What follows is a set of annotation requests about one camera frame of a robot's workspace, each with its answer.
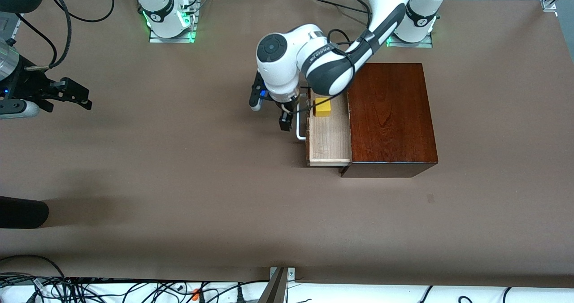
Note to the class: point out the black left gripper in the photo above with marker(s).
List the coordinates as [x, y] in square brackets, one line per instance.
[286, 114]

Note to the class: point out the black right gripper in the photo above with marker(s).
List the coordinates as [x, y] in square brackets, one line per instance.
[28, 87]

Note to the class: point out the yellow wooden block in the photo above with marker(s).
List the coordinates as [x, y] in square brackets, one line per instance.
[323, 108]

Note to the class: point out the wooden drawer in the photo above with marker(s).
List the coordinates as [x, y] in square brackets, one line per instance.
[329, 137]

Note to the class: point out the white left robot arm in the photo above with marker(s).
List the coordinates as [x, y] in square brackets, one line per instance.
[323, 56]

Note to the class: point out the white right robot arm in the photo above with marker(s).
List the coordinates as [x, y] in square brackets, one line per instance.
[157, 2]

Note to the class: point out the dark brown wooden box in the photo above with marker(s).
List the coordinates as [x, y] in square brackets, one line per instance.
[390, 114]

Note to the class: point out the black cylindrical object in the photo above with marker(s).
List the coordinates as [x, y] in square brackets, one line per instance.
[22, 212]

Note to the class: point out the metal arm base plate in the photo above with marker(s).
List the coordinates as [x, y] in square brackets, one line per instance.
[172, 40]
[410, 44]

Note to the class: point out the aluminium profile bracket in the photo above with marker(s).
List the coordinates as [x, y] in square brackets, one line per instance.
[277, 285]

